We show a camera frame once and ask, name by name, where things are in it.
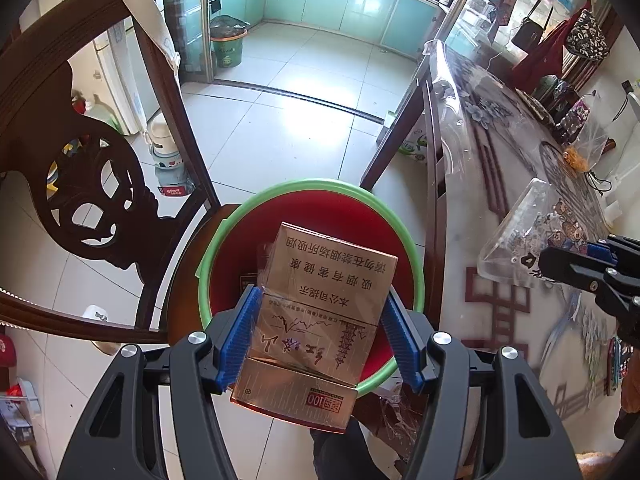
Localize clear lavender plastic bag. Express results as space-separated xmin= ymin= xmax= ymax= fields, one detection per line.
xmin=542 ymin=290 xmax=606 ymax=411

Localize black shoulder bag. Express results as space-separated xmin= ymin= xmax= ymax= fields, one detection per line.
xmin=511 ymin=0 xmax=553 ymax=51

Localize white cloth strap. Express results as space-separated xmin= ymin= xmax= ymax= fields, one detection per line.
xmin=102 ymin=0 xmax=182 ymax=71

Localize clear cartoon printed plastic bag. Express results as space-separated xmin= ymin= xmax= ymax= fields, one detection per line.
xmin=477 ymin=177 xmax=608 ymax=291

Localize carved dark wooden chair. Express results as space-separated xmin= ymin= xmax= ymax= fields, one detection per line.
xmin=0 ymin=0 xmax=441 ymax=466

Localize white floral electric pot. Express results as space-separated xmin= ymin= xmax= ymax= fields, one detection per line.
xmin=147 ymin=112 xmax=193 ymax=196

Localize brown cigarette pack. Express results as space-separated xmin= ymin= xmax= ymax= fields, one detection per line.
xmin=230 ymin=222 xmax=399 ymax=433

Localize green white package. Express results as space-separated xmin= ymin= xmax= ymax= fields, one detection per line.
xmin=400 ymin=130 xmax=428 ymax=163

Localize dining table with floral cover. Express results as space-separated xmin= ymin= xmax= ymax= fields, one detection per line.
xmin=422 ymin=39 xmax=640 ymax=456

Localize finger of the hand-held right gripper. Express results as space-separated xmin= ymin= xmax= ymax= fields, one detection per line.
xmin=585 ymin=240 xmax=621 ymax=263
xmin=537 ymin=246 xmax=613 ymax=288

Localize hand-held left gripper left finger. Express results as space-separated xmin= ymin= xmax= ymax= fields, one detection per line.
xmin=57 ymin=284 xmax=265 ymax=480

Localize white refrigerator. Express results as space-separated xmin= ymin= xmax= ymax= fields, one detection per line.
xmin=30 ymin=0 xmax=146 ymax=136

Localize dark wooden table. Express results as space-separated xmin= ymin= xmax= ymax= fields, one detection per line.
xmin=360 ymin=52 xmax=451 ymax=321

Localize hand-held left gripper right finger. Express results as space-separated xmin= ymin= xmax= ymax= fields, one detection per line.
xmin=382 ymin=290 xmax=583 ymax=480

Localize white power strip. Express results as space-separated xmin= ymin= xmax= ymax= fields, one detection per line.
xmin=597 ymin=170 xmax=626 ymax=221

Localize person's dark trouser leg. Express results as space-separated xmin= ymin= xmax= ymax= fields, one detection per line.
xmin=310 ymin=417 xmax=401 ymax=480

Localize dark red hanging garment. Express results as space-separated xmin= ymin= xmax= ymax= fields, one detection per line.
xmin=510 ymin=20 xmax=576 ymax=93

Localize green trash bin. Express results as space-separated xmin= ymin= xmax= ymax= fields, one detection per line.
xmin=209 ymin=16 xmax=249 ymax=68

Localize plastic bottle with purple label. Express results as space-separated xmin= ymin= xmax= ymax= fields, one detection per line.
xmin=557 ymin=97 xmax=593 ymax=143

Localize red basin with green rim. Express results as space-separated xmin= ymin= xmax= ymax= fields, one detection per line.
xmin=198 ymin=177 xmax=426 ymax=401

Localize black white letter print bag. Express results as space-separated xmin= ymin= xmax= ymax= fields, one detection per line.
xmin=565 ymin=9 xmax=612 ymax=61

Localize zip bag with orange snacks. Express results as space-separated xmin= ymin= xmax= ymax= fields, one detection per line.
xmin=562 ymin=105 xmax=608 ymax=171

